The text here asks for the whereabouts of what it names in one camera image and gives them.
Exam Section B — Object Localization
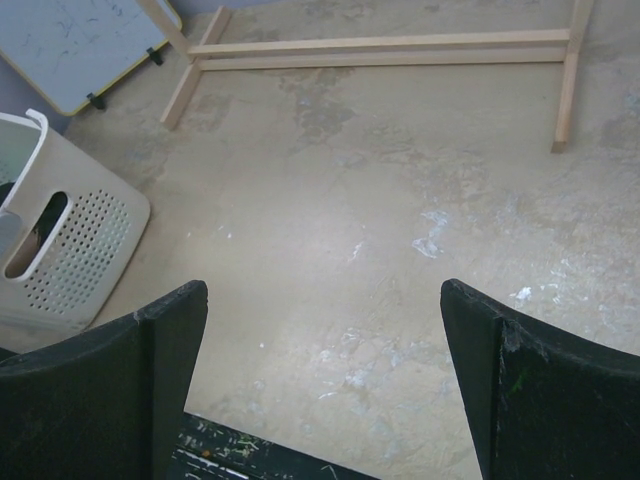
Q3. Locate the small framed whiteboard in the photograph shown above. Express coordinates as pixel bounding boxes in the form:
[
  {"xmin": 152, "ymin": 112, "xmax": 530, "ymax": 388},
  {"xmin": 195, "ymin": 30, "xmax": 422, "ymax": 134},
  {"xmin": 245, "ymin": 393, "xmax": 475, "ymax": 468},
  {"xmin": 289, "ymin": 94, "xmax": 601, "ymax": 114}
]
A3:
[{"xmin": 1, "ymin": 0, "xmax": 168, "ymax": 116}]

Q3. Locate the cream plastic laundry basket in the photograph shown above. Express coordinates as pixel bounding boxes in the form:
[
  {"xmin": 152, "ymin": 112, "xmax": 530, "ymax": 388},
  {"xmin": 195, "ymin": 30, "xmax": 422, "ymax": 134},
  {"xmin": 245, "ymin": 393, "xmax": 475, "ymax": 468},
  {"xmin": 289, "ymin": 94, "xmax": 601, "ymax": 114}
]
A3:
[{"xmin": 1, "ymin": 109, "xmax": 151, "ymax": 352}]

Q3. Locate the black t shirt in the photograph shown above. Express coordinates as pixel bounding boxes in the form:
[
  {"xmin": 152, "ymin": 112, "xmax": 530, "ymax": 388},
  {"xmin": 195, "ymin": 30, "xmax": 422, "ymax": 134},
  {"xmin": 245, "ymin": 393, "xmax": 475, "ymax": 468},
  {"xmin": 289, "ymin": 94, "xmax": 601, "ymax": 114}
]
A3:
[{"xmin": 6, "ymin": 192, "xmax": 68, "ymax": 278}]

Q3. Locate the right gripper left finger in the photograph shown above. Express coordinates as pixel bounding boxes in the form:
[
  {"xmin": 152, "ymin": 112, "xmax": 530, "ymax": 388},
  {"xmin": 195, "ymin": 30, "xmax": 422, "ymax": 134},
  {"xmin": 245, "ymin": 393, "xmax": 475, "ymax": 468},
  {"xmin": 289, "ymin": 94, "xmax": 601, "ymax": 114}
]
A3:
[{"xmin": 1, "ymin": 280, "xmax": 208, "ymax": 479}]

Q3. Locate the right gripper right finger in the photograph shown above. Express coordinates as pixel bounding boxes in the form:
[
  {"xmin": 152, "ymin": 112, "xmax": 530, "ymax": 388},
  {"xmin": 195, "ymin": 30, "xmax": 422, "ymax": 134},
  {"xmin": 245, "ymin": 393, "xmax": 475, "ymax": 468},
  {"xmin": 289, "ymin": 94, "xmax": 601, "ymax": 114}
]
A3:
[{"xmin": 440, "ymin": 279, "xmax": 639, "ymax": 479}]

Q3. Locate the wooden clothes rack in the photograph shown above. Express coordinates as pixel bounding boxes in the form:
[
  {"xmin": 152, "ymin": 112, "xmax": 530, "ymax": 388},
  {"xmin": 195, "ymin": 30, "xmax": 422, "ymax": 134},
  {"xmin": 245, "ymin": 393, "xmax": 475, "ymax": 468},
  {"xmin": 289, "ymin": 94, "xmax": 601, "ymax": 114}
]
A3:
[{"xmin": 139, "ymin": 1, "xmax": 593, "ymax": 154}]

